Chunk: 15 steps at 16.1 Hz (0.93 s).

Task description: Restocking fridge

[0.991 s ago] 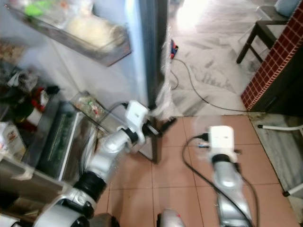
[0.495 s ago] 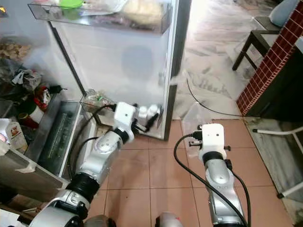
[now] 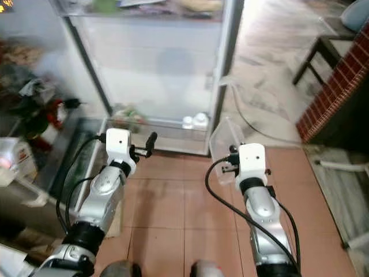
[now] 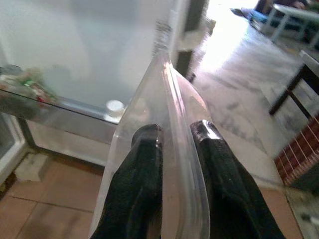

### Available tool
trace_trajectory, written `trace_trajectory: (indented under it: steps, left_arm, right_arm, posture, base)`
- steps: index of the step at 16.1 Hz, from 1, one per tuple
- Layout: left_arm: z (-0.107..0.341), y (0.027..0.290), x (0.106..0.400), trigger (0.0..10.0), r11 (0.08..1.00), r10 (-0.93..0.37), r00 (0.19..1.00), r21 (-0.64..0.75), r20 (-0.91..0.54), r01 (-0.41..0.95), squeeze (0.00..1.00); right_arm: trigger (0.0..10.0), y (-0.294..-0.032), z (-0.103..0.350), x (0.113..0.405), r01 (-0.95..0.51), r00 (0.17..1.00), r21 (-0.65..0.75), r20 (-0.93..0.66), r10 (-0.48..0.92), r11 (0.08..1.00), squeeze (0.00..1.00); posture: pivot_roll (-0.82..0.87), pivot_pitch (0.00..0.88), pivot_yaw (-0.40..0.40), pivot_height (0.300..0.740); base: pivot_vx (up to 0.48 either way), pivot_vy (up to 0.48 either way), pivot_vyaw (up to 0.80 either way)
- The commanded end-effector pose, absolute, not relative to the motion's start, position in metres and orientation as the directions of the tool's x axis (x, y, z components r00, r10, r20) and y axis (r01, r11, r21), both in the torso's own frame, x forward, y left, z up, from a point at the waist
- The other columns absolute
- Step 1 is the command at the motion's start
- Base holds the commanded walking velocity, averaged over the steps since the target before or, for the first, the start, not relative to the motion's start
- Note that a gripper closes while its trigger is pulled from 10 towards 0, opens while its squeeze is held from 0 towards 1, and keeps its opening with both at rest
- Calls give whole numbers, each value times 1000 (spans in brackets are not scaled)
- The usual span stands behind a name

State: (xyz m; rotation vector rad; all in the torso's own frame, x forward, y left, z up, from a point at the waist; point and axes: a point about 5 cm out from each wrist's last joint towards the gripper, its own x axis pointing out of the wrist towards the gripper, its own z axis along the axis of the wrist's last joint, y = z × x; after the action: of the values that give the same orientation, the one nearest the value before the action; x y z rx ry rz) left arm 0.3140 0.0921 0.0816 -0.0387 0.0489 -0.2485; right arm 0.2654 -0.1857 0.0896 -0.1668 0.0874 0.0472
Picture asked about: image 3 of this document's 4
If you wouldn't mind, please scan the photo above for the grey robot right leg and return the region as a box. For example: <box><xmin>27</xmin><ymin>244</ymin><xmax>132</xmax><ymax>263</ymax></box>
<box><xmin>189</xmin><ymin>260</ymin><xmax>227</xmax><ymax>277</ymax></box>

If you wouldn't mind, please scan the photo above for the white fridge door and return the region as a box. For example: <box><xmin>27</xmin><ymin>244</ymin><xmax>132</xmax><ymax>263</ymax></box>
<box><xmin>55</xmin><ymin>0</ymin><xmax>246</xmax><ymax>156</ymax></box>

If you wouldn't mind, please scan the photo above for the white plastic jug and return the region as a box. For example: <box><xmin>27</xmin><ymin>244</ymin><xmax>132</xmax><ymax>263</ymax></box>
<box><xmin>0</xmin><ymin>137</ymin><xmax>35</xmax><ymax>179</ymax></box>

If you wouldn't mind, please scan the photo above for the clear vegetable drawer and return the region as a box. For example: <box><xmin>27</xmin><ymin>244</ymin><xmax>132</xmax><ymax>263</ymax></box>
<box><xmin>49</xmin><ymin>118</ymin><xmax>107</xmax><ymax>200</ymax></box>

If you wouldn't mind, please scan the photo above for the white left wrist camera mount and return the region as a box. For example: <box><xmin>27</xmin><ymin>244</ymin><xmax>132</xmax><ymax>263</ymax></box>
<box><xmin>105</xmin><ymin>128</ymin><xmax>134</xmax><ymax>168</ymax></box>

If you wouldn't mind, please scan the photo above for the short black right arm cable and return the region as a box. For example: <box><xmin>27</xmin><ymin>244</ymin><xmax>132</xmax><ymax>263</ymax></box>
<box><xmin>268</xmin><ymin>185</ymin><xmax>303</xmax><ymax>260</ymax></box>

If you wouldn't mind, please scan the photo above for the short black arm cable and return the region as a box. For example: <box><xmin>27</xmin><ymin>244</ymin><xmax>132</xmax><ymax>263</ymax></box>
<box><xmin>63</xmin><ymin>176</ymin><xmax>96</xmax><ymax>231</ymax></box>
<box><xmin>268</xmin><ymin>185</ymin><xmax>303</xmax><ymax>260</ymax></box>

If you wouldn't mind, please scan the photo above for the red tiled counter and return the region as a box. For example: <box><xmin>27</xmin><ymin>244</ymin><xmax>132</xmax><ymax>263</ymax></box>
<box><xmin>296</xmin><ymin>26</ymin><xmax>369</xmax><ymax>152</ymax></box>

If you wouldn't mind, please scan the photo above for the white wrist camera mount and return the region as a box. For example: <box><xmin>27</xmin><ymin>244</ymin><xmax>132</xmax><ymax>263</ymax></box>
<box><xmin>234</xmin><ymin>143</ymin><xmax>268</xmax><ymax>191</ymax></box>
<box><xmin>105</xmin><ymin>128</ymin><xmax>134</xmax><ymax>168</ymax></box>

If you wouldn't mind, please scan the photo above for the clear plastic door bin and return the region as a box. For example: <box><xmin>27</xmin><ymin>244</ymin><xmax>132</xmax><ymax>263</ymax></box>
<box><xmin>209</xmin><ymin>114</ymin><xmax>246</xmax><ymax>186</ymax></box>

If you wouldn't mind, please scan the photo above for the grey robot leg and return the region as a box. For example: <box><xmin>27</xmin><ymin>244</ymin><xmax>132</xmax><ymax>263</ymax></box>
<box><xmin>97</xmin><ymin>260</ymin><xmax>142</xmax><ymax>277</ymax></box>
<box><xmin>189</xmin><ymin>260</ymin><xmax>227</xmax><ymax>277</ymax></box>

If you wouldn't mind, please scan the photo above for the green vegetable packet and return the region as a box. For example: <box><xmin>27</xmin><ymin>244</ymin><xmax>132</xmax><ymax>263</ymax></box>
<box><xmin>112</xmin><ymin>104</ymin><xmax>148</xmax><ymax>123</ymax></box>

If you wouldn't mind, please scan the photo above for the dark wooden table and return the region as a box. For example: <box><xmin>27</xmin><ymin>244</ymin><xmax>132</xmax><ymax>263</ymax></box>
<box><xmin>292</xmin><ymin>33</ymin><xmax>355</xmax><ymax>86</ymax></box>

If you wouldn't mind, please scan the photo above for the grey robot left leg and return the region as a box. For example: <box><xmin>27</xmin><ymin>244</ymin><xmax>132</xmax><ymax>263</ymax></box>
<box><xmin>97</xmin><ymin>260</ymin><xmax>142</xmax><ymax>277</ymax></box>

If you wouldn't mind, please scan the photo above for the short black left arm cable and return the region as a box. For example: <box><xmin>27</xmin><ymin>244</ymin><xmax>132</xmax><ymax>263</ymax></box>
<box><xmin>63</xmin><ymin>176</ymin><xmax>96</xmax><ymax>231</ymax></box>

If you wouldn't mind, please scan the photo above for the grey blue round seat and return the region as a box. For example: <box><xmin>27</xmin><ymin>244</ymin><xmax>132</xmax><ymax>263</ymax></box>
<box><xmin>341</xmin><ymin>0</ymin><xmax>369</xmax><ymax>33</ymax></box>

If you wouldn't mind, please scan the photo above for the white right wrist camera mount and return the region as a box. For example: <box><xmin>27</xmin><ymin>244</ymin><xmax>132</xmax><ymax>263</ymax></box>
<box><xmin>234</xmin><ymin>143</ymin><xmax>268</xmax><ymax>191</ymax></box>

